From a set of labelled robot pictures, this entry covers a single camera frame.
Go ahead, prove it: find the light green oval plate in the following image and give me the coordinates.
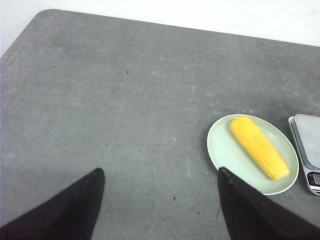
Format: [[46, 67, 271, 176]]
[[206, 114, 299, 196]]

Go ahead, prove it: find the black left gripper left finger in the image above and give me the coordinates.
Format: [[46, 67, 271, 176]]
[[0, 168, 105, 240]]

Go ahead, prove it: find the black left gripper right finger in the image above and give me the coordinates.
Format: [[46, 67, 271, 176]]
[[217, 167, 320, 240]]

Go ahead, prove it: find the silver digital kitchen scale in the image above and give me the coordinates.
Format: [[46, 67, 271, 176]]
[[288, 114, 320, 196]]

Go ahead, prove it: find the yellow corn cob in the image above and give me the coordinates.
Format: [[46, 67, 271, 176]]
[[229, 116, 290, 181]]

